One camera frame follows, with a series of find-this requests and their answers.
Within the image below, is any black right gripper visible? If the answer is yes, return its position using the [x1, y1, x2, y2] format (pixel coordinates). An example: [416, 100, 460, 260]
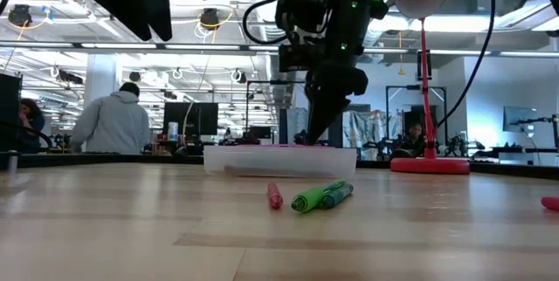
[305, 60, 370, 145]

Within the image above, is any teal green marker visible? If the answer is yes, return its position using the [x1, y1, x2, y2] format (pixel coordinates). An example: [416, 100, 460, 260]
[318, 182, 355, 210]

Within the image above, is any green highlighter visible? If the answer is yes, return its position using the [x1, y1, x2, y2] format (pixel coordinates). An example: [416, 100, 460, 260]
[290, 179, 349, 214]

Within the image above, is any small red marker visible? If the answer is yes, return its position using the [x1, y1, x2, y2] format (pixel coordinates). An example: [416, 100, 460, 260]
[266, 182, 285, 210]

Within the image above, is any long red crayon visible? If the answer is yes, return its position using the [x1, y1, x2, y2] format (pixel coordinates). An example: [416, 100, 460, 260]
[540, 195, 559, 212]

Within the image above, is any translucent plastic supply box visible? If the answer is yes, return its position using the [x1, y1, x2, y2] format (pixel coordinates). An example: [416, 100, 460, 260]
[203, 144, 358, 181]

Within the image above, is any grey plastic curtain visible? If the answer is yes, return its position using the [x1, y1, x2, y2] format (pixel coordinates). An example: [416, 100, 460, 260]
[286, 106, 309, 142]

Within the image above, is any silver tarp cover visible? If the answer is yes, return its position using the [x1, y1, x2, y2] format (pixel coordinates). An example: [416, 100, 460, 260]
[349, 109, 405, 149]

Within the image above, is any small black monitor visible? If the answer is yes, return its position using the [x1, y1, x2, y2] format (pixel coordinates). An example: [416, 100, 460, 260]
[246, 126, 273, 141]

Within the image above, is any white pillar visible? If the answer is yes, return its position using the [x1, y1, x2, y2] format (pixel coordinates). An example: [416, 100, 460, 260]
[82, 53, 122, 107]

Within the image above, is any long ceiling light strip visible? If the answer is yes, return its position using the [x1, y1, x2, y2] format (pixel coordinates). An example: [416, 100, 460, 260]
[0, 41, 559, 58]

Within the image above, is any person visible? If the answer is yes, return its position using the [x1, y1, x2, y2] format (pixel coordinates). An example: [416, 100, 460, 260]
[17, 97, 47, 151]
[404, 121, 427, 151]
[69, 82, 152, 155]

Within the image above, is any black hanging panel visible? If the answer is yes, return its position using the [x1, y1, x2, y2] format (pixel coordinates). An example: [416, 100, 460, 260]
[417, 50, 433, 82]

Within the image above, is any red desk lamp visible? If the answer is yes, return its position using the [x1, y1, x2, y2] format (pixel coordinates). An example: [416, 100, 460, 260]
[390, 0, 472, 175]

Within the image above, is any black computer monitor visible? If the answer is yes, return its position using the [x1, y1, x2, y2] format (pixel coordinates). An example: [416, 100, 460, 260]
[0, 73, 23, 154]
[162, 102, 219, 142]

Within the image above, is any black boom stand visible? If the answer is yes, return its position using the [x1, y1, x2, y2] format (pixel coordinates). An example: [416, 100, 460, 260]
[508, 114, 559, 151]

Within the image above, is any black metal frame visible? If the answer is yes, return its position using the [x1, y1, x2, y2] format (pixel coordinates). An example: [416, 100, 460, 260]
[385, 85, 448, 151]
[245, 79, 309, 147]

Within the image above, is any black ceiling cable reel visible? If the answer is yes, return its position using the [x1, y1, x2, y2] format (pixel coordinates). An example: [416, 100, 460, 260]
[199, 8, 221, 29]

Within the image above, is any yellow hanging cord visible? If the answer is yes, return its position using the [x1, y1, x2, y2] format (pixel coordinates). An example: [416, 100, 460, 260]
[397, 31, 406, 76]

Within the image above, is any black aluminium table frame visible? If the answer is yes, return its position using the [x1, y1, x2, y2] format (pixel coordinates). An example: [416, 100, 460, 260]
[0, 152, 559, 180]

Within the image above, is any wall-mounted screen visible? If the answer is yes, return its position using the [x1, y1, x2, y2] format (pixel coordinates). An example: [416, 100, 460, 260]
[502, 106, 541, 134]

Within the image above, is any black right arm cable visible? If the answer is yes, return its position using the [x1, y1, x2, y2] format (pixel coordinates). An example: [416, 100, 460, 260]
[436, 0, 498, 130]

